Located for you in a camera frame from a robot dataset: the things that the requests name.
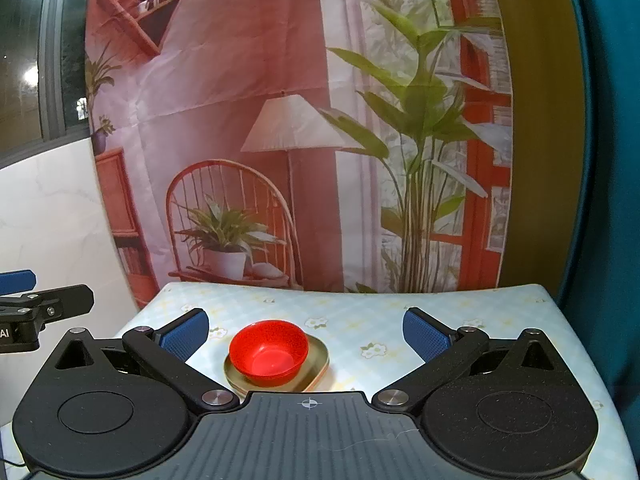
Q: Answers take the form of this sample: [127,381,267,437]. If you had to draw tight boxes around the teal curtain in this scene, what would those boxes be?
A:
[556,0,640,411]

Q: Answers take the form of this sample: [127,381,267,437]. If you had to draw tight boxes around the floral checked tablecloth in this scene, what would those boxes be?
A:
[112,282,626,480]

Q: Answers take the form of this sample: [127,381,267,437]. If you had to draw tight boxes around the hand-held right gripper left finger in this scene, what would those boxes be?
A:
[52,308,242,414]

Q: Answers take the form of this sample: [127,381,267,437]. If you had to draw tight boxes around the dark framed window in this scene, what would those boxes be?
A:
[0,0,97,157]

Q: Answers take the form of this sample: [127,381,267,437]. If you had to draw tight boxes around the red bowl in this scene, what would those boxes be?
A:
[229,319,309,389]

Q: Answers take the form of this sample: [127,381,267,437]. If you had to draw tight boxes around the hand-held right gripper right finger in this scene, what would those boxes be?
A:
[371,308,557,414]

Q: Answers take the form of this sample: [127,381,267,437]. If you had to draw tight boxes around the pale green square plate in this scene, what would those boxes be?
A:
[222,333,332,395]

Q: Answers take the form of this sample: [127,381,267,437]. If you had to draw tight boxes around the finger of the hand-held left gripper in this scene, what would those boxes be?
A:
[0,269,37,295]
[0,284,95,332]

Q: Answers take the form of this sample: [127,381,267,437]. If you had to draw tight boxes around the printed room backdrop cloth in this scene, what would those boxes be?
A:
[84,0,516,311]

